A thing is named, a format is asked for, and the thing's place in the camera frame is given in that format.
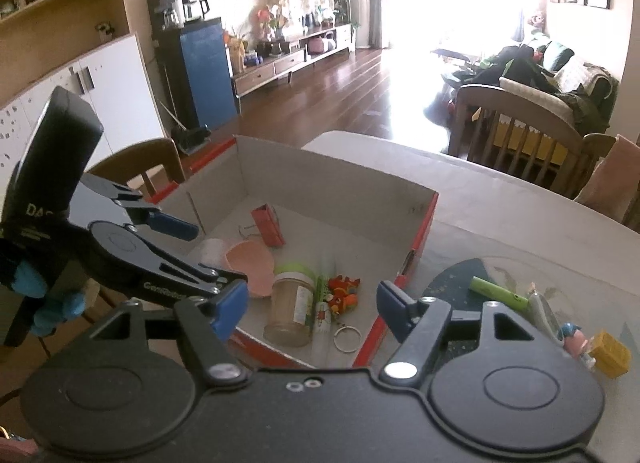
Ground green pen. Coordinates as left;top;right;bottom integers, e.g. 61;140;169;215
469;276;529;310

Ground wooden chair with towel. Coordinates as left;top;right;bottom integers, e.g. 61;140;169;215
580;133;640;229

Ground orange keychain with ring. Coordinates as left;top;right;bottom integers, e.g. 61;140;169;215
325;274;362;353

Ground pink artificial flowers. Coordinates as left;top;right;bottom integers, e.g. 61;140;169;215
255;6;288;56

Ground black dustpan with broom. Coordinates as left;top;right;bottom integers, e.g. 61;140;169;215
157;98;213;154

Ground yellow toy block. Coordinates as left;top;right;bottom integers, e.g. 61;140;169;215
590;329;632;378

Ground white cabinet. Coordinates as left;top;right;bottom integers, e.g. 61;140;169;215
0;32;168;179

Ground person's left hand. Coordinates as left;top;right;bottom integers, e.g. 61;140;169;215
14;262;87;338

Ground grey correction tape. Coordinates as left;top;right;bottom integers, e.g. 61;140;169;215
526;283;561;341

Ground wooden slatted chair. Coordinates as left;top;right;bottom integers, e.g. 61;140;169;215
447;84;591;199

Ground pile of dark clothes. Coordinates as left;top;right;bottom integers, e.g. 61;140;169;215
470;43;561;89

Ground white tube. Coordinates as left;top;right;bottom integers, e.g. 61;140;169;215
310;258;336;369

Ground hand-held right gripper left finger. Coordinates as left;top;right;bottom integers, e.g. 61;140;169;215
75;279;251;389

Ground oval coffee table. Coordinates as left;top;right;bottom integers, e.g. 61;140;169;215
430;46;481;66

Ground pink towel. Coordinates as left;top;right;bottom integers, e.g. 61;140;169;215
575;136;640;224

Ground yellow cloth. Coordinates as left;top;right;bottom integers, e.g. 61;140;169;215
470;110;568;166

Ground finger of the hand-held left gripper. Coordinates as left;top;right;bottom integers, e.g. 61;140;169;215
82;173;199;243
145;245;249;303

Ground red cardboard box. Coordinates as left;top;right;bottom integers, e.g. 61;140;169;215
145;134;440;370

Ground black coffee machine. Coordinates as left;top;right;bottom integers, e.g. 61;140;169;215
162;0;211;29

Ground glass jar with green lid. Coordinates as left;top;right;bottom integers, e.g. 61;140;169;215
263;265;321;348

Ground pink binder clip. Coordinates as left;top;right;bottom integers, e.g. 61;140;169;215
239;203;287;248

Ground pink heart-shaped bowl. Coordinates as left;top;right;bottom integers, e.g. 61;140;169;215
225;239;276;299

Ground blue and pink penguin figure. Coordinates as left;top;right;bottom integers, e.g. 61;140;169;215
559;323;597;369

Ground dark wooden chair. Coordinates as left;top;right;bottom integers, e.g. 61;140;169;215
86;138;188;201

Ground beige sofa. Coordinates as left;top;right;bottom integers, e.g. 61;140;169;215
495;33;621;136

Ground wooden tv cabinet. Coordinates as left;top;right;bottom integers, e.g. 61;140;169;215
231;22;357;101

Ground blue cabinet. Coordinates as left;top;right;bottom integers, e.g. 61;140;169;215
147;0;238;131

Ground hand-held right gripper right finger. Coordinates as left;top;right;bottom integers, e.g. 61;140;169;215
376;280;556;388

